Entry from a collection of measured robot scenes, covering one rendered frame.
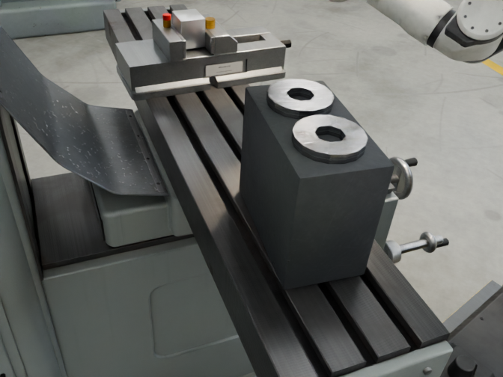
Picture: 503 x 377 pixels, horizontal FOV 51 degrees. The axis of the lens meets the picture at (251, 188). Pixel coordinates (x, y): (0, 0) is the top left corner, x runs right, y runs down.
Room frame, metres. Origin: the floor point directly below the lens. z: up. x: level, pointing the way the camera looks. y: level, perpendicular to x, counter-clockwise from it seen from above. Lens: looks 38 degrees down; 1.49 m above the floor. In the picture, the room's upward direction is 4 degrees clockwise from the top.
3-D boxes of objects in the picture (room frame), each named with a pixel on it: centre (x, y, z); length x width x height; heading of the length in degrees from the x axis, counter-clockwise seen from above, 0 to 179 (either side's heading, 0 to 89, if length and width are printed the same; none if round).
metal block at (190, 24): (1.06, 0.16, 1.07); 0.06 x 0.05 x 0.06; 27
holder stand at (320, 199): (0.59, -0.07, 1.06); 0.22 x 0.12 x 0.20; 19
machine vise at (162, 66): (1.08, 0.13, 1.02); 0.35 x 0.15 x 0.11; 117
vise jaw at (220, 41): (1.09, 0.11, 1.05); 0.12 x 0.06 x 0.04; 27
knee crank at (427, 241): (1.03, -0.44, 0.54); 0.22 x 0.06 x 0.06; 114
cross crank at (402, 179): (1.14, -0.36, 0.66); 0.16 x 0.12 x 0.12; 114
